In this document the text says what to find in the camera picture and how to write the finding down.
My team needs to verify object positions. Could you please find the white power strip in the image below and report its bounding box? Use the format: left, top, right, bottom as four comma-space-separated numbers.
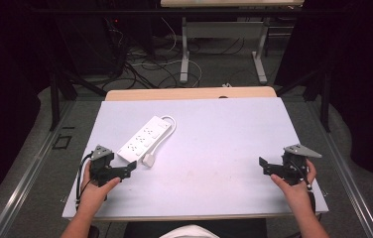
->
116, 115, 174, 164

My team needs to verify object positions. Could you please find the desk with white legs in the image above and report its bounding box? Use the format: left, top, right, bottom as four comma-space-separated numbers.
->
160, 0, 306, 85

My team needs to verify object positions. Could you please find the wooden table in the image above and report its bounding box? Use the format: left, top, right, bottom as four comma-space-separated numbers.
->
104, 85, 278, 102

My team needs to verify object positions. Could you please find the white table mat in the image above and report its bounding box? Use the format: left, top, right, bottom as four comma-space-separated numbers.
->
62, 96, 329, 221

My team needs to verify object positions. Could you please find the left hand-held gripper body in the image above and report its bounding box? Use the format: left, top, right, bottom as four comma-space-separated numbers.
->
89, 144, 123, 188

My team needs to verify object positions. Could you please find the dark computer tower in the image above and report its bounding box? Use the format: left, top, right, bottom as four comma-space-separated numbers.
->
55, 13, 128, 77

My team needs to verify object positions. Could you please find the white floor cable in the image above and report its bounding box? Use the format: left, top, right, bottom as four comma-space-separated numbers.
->
130, 59, 204, 89

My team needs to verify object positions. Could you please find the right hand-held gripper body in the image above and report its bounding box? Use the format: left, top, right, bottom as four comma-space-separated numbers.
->
280, 143, 323, 186

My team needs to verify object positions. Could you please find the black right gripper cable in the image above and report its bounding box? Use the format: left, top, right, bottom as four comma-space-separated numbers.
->
292, 160, 317, 214

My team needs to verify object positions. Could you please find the bundle of black floor cables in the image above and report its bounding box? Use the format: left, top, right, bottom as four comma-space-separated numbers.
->
103, 18, 180, 91

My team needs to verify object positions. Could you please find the white power strip cable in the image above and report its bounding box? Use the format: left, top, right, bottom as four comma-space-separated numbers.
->
148, 114, 178, 159

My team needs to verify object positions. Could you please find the person's right hand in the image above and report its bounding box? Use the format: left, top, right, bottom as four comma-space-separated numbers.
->
270, 159, 318, 216

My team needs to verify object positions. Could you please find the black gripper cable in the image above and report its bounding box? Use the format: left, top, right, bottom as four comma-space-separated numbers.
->
75, 152, 94, 210
292, 160, 317, 214

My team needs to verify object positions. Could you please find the white power plug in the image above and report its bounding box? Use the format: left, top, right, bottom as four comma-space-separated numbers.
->
142, 152, 157, 169

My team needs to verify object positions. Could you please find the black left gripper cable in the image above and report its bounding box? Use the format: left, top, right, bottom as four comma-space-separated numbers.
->
75, 152, 94, 210

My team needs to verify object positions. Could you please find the person's left hand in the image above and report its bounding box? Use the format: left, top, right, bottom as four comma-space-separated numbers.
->
77, 161, 122, 213

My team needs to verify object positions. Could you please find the black floor socket frame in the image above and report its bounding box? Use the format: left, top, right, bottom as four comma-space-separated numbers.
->
52, 134, 73, 151

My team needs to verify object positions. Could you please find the aluminium floor rail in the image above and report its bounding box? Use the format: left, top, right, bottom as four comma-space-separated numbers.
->
0, 100, 77, 238
306, 100, 373, 238

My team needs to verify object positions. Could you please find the person's white shirt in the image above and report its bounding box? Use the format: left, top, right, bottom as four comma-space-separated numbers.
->
159, 224, 221, 238

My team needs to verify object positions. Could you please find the black metal stand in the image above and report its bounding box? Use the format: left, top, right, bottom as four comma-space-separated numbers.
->
40, 43, 108, 132
274, 62, 333, 134

